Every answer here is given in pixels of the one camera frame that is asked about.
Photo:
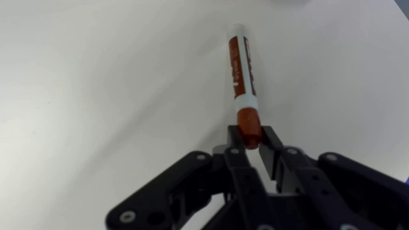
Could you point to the red-brown Expo marker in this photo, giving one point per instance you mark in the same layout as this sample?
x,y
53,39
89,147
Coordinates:
x,y
243,81

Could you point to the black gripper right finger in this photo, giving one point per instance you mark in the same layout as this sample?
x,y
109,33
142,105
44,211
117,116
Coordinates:
x,y
324,187

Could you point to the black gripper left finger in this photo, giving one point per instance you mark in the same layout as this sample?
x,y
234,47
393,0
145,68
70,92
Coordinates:
x,y
238,179

